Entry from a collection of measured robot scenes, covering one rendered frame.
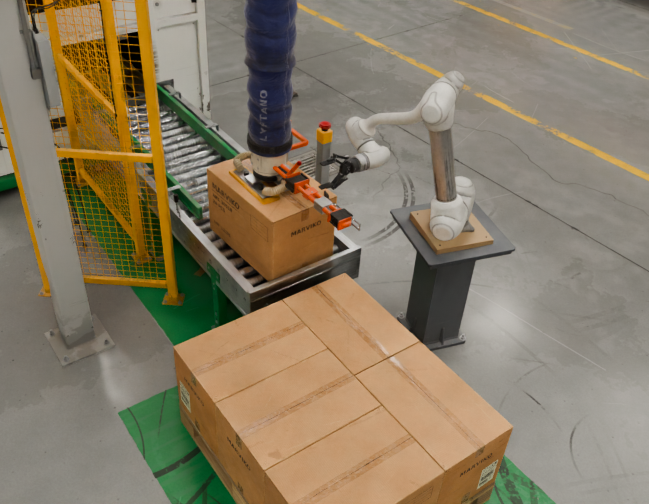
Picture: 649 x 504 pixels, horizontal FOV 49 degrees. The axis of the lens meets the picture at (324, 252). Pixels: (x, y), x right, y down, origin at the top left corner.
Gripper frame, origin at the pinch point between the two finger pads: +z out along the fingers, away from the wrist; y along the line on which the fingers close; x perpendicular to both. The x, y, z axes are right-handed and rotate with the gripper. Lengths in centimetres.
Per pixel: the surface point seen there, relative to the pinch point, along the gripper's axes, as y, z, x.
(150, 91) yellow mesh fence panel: -30, 57, 67
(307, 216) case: 18.0, 11.1, -4.1
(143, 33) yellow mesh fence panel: -59, 57, 67
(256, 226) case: 23.7, 32.8, 8.7
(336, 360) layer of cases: 53, 35, -64
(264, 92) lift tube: -41, 21, 20
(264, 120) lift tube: -27.3, 21.6, 19.0
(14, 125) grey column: -33, 123, 61
